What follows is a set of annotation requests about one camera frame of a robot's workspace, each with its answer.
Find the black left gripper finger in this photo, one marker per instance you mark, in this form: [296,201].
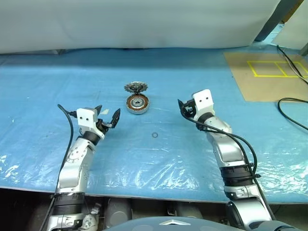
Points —
[116,119]
[98,109]

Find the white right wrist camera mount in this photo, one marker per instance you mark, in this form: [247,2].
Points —
[203,101]

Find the grey metal upright bar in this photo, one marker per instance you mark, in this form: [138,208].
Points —
[303,49]

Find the white board panel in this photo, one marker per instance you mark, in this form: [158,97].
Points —
[293,36]

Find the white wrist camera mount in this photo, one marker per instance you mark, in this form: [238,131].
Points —
[85,118]
[203,101]

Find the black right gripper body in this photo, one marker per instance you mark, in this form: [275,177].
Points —
[189,109]

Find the brown cardboard sheet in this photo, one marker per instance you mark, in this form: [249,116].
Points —
[264,89]

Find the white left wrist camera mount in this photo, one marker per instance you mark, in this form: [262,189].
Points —
[85,118]

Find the yellow tape rectangle marking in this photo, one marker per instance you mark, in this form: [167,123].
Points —
[276,76]

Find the beige tape piece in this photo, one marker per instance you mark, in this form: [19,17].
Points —
[105,112]

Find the grey robot torso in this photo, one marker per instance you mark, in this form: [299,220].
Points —
[149,225]

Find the grey rounded cylinder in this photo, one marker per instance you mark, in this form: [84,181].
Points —
[185,210]
[118,211]

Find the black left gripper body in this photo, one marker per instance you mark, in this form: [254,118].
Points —
[103,126]

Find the blue plastic table sheet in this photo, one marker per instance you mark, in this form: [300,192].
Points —
[48,84]

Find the small white gadget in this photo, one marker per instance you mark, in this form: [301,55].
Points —
[90,220]

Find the silver motor stator copper windings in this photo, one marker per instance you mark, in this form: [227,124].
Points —
[134,110]

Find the white backdrop sheet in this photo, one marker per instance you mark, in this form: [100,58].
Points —
[120,21]

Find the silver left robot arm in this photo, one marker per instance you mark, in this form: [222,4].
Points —
[72,156]

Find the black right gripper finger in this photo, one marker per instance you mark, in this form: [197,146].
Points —
[182,107]

